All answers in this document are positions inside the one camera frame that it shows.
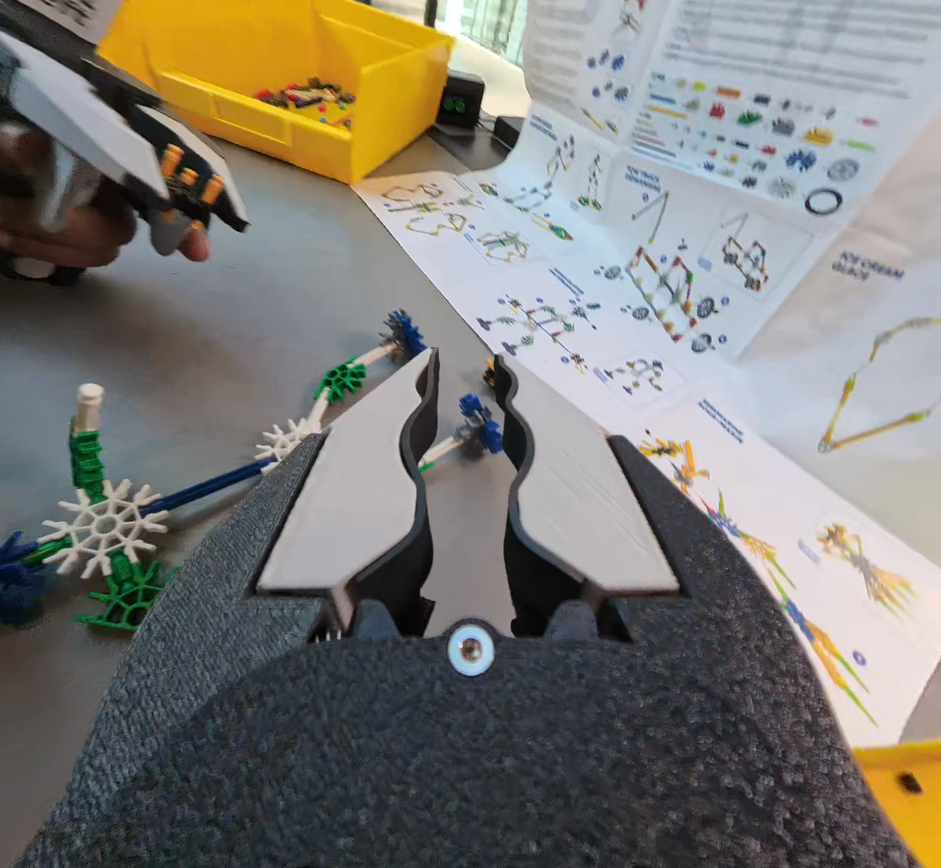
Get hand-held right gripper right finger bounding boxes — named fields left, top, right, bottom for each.
left=490, top=357, right=682, bottom=634

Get pile of small building parts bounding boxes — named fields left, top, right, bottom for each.
left=253, top=75, right=357, bottom=131

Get person's left hand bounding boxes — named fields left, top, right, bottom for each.
left=0, top=126, right=214, bottom=281

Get colourful rod connector toy model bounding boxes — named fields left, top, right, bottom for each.
left=0, top=310, right=508, bottom=634

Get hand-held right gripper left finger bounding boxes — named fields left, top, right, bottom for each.
left=255, top=351, right=439, bottom=634

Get yellow plastic bin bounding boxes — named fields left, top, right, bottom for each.
left=96, top=0, right=457, bottom=186

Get black box with green light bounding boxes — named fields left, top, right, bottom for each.
left=439, top=72, right=486, bottom=131

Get yellow box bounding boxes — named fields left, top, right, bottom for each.
left=853, top=741, right=941, bottom=868

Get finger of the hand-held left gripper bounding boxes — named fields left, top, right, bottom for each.
left=123, top=101, right=251, bottom=234
left=0, top=35, right=174, bottom=211

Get white building instruction sheet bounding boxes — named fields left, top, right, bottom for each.
left=353, top=0, right=941, bottom=751

